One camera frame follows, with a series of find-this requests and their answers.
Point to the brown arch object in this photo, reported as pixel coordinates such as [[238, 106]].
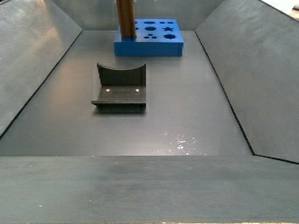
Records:
[[126, 15]]

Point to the blue shape sorter block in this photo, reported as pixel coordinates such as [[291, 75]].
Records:
[[158, 39]]

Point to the black curved fixture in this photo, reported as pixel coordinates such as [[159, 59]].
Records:
[[122, 94]]

